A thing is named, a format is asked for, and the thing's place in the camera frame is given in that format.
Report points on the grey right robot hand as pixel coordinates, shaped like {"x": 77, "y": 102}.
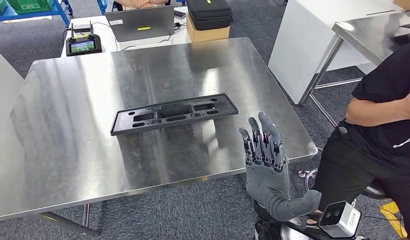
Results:
{"x": 267, "y": 179}

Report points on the black plastic car part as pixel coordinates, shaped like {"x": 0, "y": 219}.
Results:
{"x": 123, "y": 124}

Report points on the stainless steel workbench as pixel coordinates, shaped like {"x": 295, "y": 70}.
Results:
{"x": 75, "y": 132}

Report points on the yellow floor tape square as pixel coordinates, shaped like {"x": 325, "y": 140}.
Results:
{"x": 393, "y": 215}

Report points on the person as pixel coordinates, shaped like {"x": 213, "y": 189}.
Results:
{"x": 384, "y": 82}
{"x": 141, "y": 2}

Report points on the brown cardboard box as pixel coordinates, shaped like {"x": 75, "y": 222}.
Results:
{"x": 208, "y": 34}

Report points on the black hard carrying case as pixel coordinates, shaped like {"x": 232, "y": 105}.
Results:
{"x": 209, "y": 13}

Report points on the dark smartphone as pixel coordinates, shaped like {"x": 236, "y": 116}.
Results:
{"x": 180, "y": 14}

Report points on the grey laptop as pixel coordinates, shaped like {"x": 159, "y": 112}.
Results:
{"x": 140, "y": 23}

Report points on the white desk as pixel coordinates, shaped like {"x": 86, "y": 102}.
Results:
{"x": 108, "y": 41}

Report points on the black remote controller with screen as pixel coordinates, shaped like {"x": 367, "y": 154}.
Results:
{"x": 83, "y": 46}

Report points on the small grey router box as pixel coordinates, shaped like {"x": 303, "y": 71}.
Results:
{"x": 81, "y": 28}

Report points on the blue steel cart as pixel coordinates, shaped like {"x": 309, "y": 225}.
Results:
{"x": 35, "y": 14}

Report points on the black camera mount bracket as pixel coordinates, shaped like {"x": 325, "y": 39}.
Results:
{"x": 267, "y": 228}

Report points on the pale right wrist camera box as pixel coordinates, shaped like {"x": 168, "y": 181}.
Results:
{"x": 340, "y": 220}

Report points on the steel frame table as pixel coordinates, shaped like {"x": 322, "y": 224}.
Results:
{"x": 357, "y": 33}

